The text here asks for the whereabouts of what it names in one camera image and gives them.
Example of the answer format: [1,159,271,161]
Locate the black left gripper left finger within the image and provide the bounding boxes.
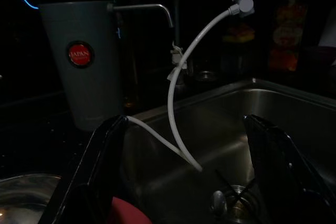
[47,114,130,224]

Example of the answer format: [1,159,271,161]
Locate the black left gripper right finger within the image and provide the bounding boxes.
[242,113,336,224]

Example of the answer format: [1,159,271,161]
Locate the steel sink drain strainer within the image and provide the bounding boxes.
[209,184,261,224]

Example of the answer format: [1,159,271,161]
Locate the pink round mat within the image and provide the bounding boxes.
[111,196,153,224]

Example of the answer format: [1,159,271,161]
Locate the stainless steel bowl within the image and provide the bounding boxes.
[0,173,64,224]

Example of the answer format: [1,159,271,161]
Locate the stainless steel sink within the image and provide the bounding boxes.
[122,77,336,224]

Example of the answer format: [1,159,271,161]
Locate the grey water filter red badge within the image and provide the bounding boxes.
[37,0,174,132]

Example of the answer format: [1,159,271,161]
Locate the chrome round counter cap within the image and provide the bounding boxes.
[195,70,219,82]

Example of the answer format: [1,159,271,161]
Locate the orange soap pump bottle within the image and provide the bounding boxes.
[268,0,308,73]

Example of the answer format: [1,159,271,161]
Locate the yellow red sponge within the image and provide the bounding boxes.
[222,23,256,44]

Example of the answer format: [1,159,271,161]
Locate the white faucet diverter adapter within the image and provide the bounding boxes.
[227,0,256,19]

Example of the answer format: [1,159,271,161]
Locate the chrome gooseneck faucet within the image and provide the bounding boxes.
[174,0,243,84]

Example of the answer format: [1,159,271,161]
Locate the white water hose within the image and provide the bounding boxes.
[127,8,237,173]

